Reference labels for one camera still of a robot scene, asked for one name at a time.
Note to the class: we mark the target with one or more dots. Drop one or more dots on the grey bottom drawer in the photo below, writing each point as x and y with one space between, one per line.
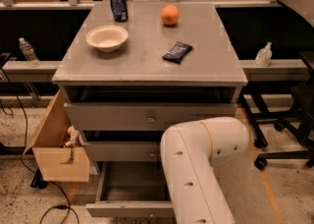
132 189

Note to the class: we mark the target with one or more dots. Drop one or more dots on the grey drawer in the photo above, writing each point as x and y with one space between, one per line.
140 116
132 189
142 146

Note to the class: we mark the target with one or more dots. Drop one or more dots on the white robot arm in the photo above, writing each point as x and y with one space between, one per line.
188 153

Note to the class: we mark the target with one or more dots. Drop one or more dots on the grey drawer cabinet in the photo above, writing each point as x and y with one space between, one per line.
136 73

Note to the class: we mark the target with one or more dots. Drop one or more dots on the grey top drawer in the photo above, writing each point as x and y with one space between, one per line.
140 116

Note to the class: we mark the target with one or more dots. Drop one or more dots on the grey middle drawer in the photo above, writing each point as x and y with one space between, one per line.
142 146

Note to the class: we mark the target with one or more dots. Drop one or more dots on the dark blue snack packet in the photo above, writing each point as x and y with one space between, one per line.
177 52

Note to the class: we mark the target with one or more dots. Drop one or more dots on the white bowl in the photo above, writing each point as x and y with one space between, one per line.
107 38

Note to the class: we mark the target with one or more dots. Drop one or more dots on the orange fruit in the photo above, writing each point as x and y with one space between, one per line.
170 15

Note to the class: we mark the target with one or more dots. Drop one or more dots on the items inside cardboard box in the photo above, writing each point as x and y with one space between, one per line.
73 138

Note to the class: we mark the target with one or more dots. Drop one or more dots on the blue soda can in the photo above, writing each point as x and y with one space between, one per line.
119 10

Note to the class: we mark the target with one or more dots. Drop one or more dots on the hand sanitizer pump bottle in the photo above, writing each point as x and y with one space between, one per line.
264 56

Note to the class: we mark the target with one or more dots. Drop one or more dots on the cardboard box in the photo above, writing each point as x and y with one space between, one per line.
57 161

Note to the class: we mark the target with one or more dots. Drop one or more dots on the clear water bottle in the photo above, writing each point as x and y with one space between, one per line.
29 52

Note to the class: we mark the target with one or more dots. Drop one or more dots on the black office chair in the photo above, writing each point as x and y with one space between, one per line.
298 120

